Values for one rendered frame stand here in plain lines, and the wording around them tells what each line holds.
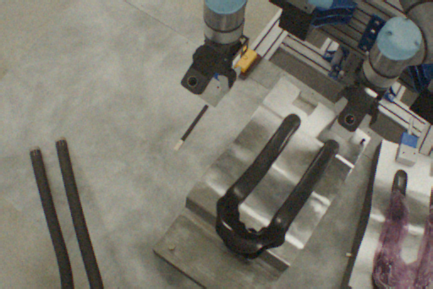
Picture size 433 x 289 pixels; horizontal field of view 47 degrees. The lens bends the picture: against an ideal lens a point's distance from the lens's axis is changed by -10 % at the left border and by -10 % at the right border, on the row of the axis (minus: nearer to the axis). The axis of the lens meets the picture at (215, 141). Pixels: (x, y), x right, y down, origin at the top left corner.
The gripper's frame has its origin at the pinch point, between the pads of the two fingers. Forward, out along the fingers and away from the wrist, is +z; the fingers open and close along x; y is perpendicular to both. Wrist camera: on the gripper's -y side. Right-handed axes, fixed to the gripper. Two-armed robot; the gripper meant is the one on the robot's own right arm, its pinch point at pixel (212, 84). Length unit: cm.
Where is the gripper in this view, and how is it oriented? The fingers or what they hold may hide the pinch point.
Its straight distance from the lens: 119.4
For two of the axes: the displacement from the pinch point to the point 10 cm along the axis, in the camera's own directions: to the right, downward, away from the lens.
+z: -0.4, 3.7, 9.3
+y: 5.8, -7.5, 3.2
